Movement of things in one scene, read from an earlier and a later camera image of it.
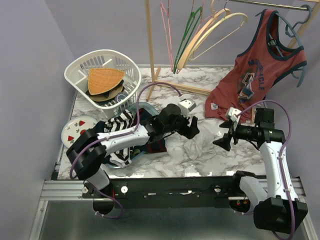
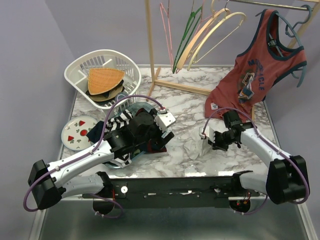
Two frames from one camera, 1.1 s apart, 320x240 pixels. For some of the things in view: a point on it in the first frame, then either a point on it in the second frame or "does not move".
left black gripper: x=189 y=132 -> x=159 y=141
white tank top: x=202 y=145 does not move
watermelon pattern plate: x=74 y=128 does not move
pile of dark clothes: x=125 y=120 does not move
